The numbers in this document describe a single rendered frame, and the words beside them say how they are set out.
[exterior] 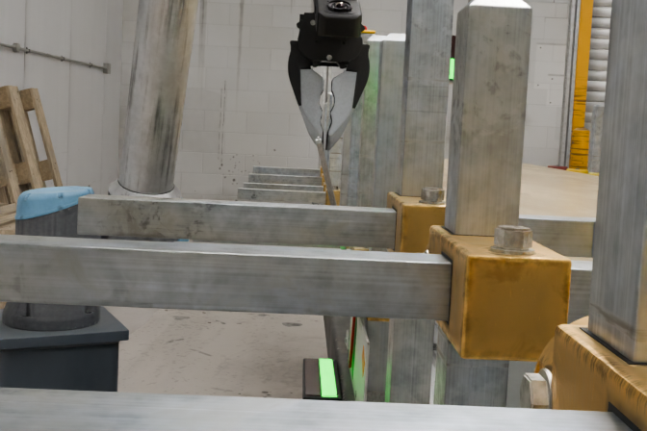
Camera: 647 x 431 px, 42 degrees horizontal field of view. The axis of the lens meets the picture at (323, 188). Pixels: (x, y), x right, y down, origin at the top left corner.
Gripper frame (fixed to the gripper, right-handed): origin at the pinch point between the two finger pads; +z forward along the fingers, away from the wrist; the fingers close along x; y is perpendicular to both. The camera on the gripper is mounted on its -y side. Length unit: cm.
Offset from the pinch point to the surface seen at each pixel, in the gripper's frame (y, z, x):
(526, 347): -57, 8, -8
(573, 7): 282, -58, -116
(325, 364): 17.7, 31.1, -2.2
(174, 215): -27.9, 6.0, 12.5
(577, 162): 735, 27, -274
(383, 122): 0.8, -2.2, -6.6
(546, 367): -69, 5, -5
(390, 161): 0.8, 2.2, -7.6
